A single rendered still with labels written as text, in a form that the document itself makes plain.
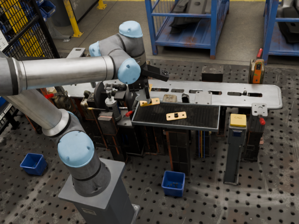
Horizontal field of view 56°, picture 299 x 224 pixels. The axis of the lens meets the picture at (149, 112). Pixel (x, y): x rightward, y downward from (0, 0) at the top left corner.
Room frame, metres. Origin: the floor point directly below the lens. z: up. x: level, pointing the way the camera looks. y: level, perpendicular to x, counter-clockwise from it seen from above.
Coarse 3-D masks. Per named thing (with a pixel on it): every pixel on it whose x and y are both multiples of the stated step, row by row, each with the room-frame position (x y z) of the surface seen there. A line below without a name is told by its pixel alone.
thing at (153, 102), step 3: (150, 99) 0.90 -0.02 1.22; (153, 99) 0.90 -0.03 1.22; (156, 99) 0.90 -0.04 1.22; (141, 102) 0.90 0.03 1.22; (144, 102) 0.89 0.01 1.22; (150, 102) 0.88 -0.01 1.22; (153, 102) 0.88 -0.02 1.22; (156, 102) 0.88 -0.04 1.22; (159, 102) 0.88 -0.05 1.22; (141, 105) 0.88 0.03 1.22; (144, 105) 0.87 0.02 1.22; (147, 105) 0.87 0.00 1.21
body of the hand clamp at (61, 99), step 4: (60, 96) 1.27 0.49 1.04; (64, 96) 1.25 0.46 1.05; (68, 96) 1.26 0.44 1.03; (56, 100) 1.23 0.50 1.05; (60, 100) 1.22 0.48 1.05; (64, 100) 1.22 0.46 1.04; (68, 100) 1.25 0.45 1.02; (60, 104) 1.22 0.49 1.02; (64, 104) 1.21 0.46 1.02; (68, 104) 1.24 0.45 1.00; (72, 104) 1.27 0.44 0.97; (60, 108) 1.22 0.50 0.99; (64, 108) 1.21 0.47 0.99; (68, 108) 1.23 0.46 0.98; (72, 108) 1.25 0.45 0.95; (72, 112) 1.24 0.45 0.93
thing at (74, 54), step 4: (76, 48) 1.84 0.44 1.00; (80, 48) 1.83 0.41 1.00; (84, 48) 1.82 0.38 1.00; (72, 52) 1.79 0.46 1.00; (76, 52) 1.78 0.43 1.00; (80, 52) 1.77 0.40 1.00; (68, 56) 1.75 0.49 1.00; (72, 56) 1.74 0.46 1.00; (76, 56) 1.73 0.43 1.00; (80, 56) 1.73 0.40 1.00
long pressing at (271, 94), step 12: (72, 84) 1.42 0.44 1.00; (84, 84) 1.39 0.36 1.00; (156, 84) 1.26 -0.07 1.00; (168, 84) 1.24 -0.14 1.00; (180, 84) 1.22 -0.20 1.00; (192, 84) 1.20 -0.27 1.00; (204, 84) 1.18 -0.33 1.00; (216, 84) 1.16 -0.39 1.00; (228, 84) 1.14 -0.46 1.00; (240, 84) 1.12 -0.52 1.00; (252, 84) 1.11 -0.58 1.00; (264, 84) 1.09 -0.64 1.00; (72, 96) 1.30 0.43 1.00; (156, 96) 1.16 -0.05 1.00; (180, 96) 1.12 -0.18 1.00; (192, 96) 1.10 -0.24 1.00; (216, 96) 1.06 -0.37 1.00; (228, 96) 1.05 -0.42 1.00; (240, 96) 1.03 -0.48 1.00; (264, 96) 1.00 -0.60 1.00; (276, 96) 0.98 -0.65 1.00; (276, 108) 0.90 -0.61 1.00
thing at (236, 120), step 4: (232, 116) 0.76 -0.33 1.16; (236, 116) 0.76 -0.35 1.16; (240, 116) 0.76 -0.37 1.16; (244, 116) 0.75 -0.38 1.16; (232, 120) 0.74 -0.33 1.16; (236, 120) 0.74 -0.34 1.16; (240, 120) 0.73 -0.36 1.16; (244, 120) 0.73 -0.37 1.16; (232, 124) 0.72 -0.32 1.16; (236, 124) 0.72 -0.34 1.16; (240, 124) 0.71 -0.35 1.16; (244, 124) 0.71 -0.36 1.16
